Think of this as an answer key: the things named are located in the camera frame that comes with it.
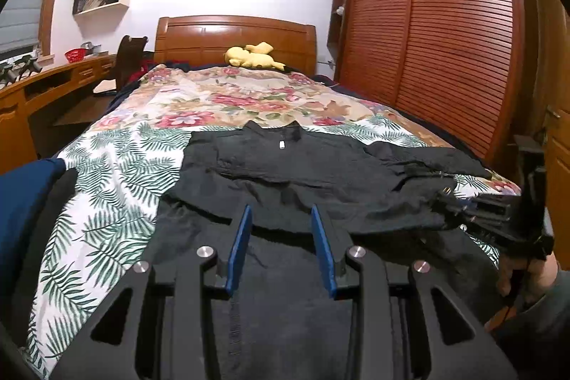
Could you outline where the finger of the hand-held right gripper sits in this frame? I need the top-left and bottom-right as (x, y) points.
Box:
(435, 191), (479, 212)
(443, 210), (479, 233)

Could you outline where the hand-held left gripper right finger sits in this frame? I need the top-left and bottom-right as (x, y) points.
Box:
(310, 204), (519, 380)

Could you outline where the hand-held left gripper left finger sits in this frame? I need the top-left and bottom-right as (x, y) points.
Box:
(51, 204), (254, 380)

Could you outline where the black shirt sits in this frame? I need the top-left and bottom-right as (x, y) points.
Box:
(154, 119), (504, 380)

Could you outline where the person's right forearm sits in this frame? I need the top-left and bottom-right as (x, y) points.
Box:
(487, 266), (570, 380)

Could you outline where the person's right hand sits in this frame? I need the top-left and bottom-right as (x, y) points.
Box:
(496, 250), (560, 310)

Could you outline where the wooden bed with floral sheets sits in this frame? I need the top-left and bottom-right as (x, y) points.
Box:
(24, 113), (522, 379)

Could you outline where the wooden door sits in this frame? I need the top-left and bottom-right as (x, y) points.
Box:
(530, 0), (570, 231)

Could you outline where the floral quilt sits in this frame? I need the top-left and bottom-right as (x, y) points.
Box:
(93, 64), (450, 151)

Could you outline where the wooden louvred wardrobe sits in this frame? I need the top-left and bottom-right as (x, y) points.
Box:
(326, 0), (535, 172)

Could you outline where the yellow plush toy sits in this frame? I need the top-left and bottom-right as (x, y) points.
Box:
(223, 42), (286, 72)

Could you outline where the wooden bed headboard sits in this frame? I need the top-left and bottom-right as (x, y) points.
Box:
(154, 16), (318, 77)

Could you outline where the blue cloth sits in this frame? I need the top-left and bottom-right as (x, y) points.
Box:
(0, 158), (68, 312)

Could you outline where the dark wooden chair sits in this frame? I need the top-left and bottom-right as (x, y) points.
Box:
(93, 35), (149, 97)

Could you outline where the wooden desk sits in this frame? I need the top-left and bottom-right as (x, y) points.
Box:
(0, 52), (120, 177)

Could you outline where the dark desk clutter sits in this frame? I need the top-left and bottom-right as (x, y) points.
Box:
(0, 54), (44, 86)

